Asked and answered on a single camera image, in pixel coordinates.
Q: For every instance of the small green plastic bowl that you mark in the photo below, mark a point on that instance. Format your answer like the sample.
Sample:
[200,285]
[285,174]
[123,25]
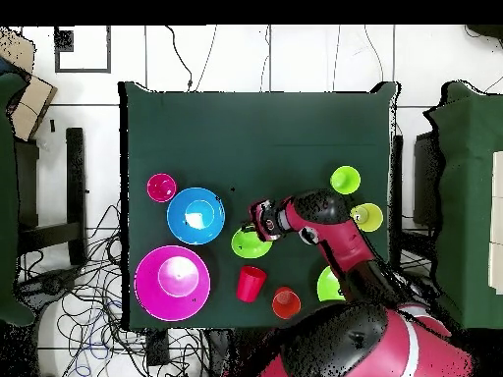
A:
[247,247]

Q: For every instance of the red plastic cup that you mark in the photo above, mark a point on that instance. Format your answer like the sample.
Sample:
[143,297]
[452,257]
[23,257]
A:
[249,284]

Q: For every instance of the blue plastic bowl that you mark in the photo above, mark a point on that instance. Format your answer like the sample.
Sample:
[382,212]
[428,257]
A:
[177,227]

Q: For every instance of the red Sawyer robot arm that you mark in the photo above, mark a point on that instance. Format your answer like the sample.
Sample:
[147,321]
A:
[353,243]

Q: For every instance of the white boxes stack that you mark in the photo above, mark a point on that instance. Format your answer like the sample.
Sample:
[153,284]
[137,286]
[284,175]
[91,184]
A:
[497,196]

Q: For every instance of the dark green tablecloth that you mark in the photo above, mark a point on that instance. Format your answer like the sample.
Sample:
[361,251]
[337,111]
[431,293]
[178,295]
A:
[255,137]

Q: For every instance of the red-orange plastic cup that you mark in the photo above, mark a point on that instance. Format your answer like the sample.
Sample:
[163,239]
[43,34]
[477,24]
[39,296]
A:
[286,308]

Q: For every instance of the magenta plastic cup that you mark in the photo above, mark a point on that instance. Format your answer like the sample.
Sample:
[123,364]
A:
[161,188]

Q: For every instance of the large green plastic bowl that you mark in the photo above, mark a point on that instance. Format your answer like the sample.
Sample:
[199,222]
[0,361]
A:
[328,288]

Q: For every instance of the light green plastic cup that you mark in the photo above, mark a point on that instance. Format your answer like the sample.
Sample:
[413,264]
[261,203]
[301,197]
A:
[349,184]

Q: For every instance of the large pink plastic bowl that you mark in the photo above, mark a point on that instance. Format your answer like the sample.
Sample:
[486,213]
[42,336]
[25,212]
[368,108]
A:
[149,282]

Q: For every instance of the yellow plastic cup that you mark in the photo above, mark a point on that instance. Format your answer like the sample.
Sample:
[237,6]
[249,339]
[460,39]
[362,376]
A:
[373,220]

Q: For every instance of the black box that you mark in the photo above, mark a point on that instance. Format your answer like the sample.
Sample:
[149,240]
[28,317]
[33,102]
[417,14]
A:
[424,180]

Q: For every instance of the grey base with black knob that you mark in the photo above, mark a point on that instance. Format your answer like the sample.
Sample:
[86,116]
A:
[51,284]

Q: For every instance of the green cloth covered table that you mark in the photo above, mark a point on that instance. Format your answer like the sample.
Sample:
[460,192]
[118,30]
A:
[6,196]
[467,196]

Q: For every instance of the brown cardboard box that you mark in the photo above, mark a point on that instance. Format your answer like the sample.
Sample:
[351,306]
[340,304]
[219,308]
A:
[31,102]

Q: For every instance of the black stand frame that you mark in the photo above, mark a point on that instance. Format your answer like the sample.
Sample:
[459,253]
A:
[75,176]

